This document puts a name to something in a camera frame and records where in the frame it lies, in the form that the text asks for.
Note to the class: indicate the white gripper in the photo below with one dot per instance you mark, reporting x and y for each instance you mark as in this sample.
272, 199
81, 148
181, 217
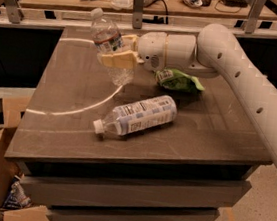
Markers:
151, 50

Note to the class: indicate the clear water bottle red label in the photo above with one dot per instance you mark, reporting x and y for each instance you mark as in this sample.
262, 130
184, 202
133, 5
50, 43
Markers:
108, 39

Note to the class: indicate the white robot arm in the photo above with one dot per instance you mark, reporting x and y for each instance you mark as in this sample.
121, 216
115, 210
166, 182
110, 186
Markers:
214, 51

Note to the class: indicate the water bottle white blue label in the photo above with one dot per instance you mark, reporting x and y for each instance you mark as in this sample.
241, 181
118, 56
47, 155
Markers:
137, 116

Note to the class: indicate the green chip bag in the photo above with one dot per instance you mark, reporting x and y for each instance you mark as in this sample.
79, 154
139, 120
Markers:
176, 80

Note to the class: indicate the grey drawer cabinet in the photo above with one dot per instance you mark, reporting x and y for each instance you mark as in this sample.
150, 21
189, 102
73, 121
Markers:
181, 171

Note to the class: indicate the metal railing with posts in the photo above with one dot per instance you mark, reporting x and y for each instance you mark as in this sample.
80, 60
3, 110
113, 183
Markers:
12, 14

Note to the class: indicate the snack packet in box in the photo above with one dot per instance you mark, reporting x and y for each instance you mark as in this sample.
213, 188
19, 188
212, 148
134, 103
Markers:
16, 197

